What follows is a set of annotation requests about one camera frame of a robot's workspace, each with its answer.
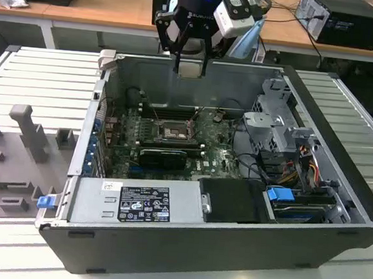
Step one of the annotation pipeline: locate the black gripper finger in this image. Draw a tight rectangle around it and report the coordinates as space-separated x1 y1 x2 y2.
200 23 230 79
151 10 197 75

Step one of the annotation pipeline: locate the square silver CPU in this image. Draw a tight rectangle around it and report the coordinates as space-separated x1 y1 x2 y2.
177 59 204 80

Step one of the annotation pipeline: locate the metal socket cover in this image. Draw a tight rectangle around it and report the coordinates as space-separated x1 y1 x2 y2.
157 117 191 131

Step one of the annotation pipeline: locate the CPU socket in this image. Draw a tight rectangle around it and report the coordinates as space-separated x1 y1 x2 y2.
155 119 196 144

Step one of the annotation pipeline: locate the blue slot clip strip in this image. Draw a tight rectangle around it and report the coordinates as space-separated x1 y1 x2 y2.
84 115 104 177

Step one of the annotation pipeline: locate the pale blue teach pendant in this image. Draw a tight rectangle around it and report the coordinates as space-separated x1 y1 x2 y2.
234 15 268 62

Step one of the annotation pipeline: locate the wooden desk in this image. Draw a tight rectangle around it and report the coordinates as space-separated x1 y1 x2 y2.
0 0 373 75

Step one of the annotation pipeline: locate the black cylinder part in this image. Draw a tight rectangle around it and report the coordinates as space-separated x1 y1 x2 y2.
125 87 146 108

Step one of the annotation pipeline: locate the black RAM stick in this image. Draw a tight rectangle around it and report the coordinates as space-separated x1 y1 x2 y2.
113 141 206 159
144 102 201 115

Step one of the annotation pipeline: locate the grey metal drive cage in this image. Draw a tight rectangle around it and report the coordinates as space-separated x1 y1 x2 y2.
239 75 321 157

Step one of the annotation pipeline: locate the green motherboard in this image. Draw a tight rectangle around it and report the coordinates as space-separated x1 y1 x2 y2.
106 99 251 189

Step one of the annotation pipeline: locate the black graphics card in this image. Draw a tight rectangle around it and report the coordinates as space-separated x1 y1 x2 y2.
138 147 188 172

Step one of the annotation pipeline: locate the black PC tower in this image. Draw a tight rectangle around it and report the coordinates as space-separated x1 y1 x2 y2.
292 0 373 52

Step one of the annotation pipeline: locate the black drive box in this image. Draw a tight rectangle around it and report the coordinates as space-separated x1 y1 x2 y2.
195 175 270 226

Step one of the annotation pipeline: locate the silver drive latch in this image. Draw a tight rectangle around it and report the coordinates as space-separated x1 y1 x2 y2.
200 193 214 215

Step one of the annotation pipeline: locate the blue disk carrier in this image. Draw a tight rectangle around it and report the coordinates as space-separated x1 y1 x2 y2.
264 185 296 204

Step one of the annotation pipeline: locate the grey power supply unit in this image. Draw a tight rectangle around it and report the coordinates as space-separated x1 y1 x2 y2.
68 172 213 235

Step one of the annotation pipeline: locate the hard disk with blue label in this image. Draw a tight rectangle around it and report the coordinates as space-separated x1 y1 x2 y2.
272 200 327 227

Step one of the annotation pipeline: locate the grey parts rack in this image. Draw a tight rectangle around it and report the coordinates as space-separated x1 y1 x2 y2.
0 102 82 227

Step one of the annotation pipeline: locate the blue case latch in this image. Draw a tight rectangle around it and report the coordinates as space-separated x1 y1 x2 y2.
36 195 55 211

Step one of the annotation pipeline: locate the black open PC case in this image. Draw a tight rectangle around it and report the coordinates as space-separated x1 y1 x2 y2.
30 44 373 279

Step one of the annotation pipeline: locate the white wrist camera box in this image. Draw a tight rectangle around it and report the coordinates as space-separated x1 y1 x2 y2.
212 1 251 41

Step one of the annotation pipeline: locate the grey case handle latch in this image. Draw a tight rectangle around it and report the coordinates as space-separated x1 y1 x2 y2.
96 48 118 74

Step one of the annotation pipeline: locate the black cable in case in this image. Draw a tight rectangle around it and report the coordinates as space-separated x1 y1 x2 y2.
229 117 273 183

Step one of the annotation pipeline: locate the yellow red wire bundle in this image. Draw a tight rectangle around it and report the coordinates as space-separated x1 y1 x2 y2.
279 144 323 190

